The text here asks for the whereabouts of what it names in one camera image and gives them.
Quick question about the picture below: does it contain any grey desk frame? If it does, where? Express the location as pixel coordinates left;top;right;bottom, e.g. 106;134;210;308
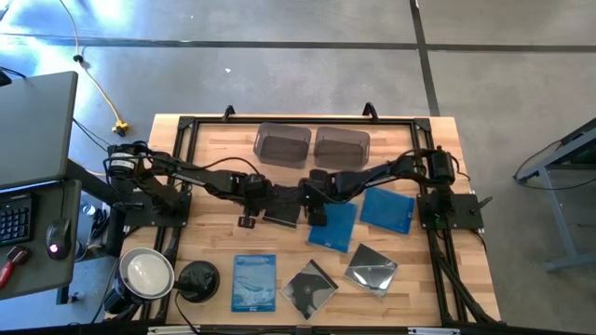
513;117;596;274

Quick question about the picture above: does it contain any clear jewel case grey insert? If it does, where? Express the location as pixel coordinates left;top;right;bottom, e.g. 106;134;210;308
343;242;400;299

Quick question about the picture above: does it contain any clear jewel case black tray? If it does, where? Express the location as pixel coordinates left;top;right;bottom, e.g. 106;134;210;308
279;259;340;322

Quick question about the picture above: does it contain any black computer mouse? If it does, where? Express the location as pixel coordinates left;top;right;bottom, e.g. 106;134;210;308
45;217;74;261

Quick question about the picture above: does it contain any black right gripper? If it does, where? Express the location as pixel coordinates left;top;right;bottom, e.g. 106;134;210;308
291;168;338;208

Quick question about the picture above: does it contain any blue case with printed cover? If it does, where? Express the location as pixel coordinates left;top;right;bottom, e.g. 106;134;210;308
230;252;278;314

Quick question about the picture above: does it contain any black round lamp base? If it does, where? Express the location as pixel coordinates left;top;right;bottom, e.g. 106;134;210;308
177;260;222;304

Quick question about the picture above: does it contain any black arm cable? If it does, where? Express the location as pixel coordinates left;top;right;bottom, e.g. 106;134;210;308
187;155;263;179

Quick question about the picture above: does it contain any grey desk top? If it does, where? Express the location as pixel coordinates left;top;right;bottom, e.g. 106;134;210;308
0;70;83;302

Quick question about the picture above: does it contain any black aluminium table frame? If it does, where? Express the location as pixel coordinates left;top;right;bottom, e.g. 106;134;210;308
139;114;502;334

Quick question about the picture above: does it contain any plain blue plastic case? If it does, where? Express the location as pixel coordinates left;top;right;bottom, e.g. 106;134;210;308
306;200;359;255
359;186;416;236

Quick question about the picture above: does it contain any red-handled tool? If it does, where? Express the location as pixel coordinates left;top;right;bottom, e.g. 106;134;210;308
0;246;31;290

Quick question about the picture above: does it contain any grey translucent plastic bin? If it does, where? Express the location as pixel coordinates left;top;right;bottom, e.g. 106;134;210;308
252;121;313;170
313;125;372;172

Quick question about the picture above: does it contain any black keyboard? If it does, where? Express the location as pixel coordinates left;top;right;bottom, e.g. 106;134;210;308
0;194;34;248

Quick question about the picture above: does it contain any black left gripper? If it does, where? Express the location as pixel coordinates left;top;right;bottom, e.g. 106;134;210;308
241;173;292;212

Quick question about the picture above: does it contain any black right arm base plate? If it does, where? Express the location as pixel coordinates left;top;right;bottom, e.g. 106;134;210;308
415;191;494;232

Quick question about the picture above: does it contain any yellow extension cable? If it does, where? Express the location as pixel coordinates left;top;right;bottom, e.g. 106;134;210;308
59;0;131;138

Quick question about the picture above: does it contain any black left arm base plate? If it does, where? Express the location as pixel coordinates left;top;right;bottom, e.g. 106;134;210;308
121;189;193;230

